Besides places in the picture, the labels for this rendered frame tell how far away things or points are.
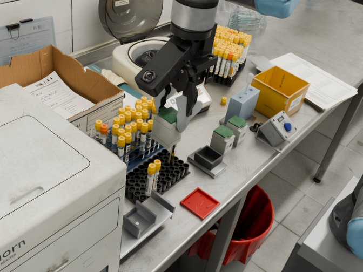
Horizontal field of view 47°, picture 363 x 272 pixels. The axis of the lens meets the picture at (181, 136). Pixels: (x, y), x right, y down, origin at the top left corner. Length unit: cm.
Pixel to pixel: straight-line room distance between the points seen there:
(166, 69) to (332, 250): 51
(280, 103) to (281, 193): 117
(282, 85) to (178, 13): 75
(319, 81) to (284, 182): 100
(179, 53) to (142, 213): 34
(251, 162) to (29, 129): 64
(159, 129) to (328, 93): 82
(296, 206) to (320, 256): 142
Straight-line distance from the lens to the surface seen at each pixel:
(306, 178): 252
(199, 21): 69
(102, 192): 60
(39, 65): 120
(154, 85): 68
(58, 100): 113
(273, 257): 207
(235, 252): 154
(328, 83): 156
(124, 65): 120
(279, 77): 138
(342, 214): 97
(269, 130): 116
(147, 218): 86
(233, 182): 104
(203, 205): 97
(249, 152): 114
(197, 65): 73
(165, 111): 81
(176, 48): 72
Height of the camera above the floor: 159
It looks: 39 degrees down
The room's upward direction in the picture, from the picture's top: 11 degrees clockwise
